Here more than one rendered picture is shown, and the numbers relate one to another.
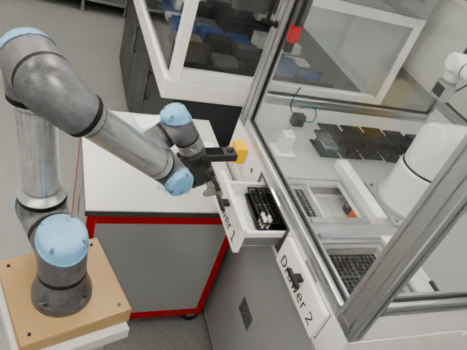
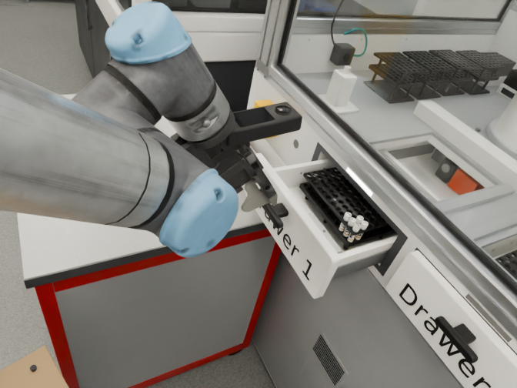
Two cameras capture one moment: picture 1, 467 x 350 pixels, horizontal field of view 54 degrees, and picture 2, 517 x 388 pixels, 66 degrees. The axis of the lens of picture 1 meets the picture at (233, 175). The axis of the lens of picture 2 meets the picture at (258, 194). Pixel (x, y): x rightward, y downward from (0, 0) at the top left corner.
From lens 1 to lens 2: 0.82 m
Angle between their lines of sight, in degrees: 8
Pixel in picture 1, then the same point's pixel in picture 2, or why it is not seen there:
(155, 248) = (171, 296)
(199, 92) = not seen: hidden behind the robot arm
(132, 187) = not seen: hidden behind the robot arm
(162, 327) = (203, 375)
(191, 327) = (240, 363)
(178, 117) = (155, 35)
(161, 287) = (192, 337)
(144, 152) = (32, 150)
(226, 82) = (220, 25)
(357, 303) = not seen: outside the picture
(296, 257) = (444, 292)
